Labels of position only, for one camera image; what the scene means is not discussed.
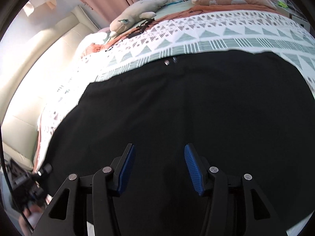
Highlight black handheld device with blue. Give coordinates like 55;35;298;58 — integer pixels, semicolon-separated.
6;159;52;211

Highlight cream padded headboard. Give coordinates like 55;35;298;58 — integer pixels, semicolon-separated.
1;6;98;171

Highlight cream shirt hanging on wall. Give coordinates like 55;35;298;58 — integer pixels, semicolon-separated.
22;0;57;16

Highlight beige plush animal toy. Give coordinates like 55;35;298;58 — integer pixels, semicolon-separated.
109;0;168;38

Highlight white bedside table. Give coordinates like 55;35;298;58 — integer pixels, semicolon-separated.
274;0;311;32

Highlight black jacket with yellow logo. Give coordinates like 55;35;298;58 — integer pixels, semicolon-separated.
45;50;314;235

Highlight patterned white bedspread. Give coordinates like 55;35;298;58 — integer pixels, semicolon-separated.
33;4;314;172

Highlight black eyeglasses on bed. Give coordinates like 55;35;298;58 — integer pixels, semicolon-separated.
126;18;155;39

